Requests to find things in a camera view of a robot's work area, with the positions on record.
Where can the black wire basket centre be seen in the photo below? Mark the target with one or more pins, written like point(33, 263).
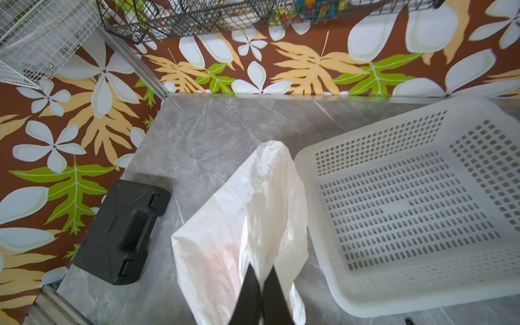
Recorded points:
point(143, 21)

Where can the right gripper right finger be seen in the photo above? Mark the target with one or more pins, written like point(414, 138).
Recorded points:
point(276, 311)

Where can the white plastic perforated basket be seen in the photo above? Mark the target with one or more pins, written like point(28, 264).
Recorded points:
point(417, 211)

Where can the white wire basket left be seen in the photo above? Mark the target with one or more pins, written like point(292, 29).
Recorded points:
point(39, 37)

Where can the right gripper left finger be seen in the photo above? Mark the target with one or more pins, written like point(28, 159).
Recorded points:
point(248, 308)

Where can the black tool case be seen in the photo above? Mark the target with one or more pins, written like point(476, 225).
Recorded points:
point(115, 248)

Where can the white plastic bag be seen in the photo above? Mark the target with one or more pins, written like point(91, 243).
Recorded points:
point(259, 218)

